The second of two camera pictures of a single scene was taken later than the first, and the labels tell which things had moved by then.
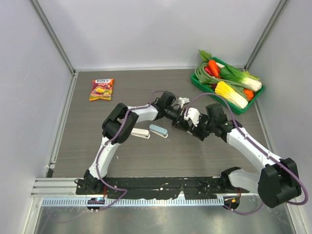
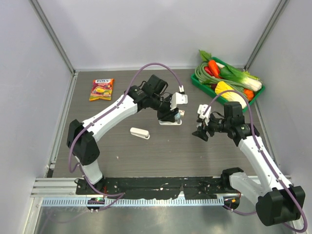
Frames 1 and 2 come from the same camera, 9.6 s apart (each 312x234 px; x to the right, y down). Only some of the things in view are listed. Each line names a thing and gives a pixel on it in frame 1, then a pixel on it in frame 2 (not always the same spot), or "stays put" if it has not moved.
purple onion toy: [213, 86] stays put
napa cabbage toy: [233, 96] stays put
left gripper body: [177, 121] to [164, 110]
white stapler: [140, 132] stays put
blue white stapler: [159, 130] to [177, 122]
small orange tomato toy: [249, 93] stays put
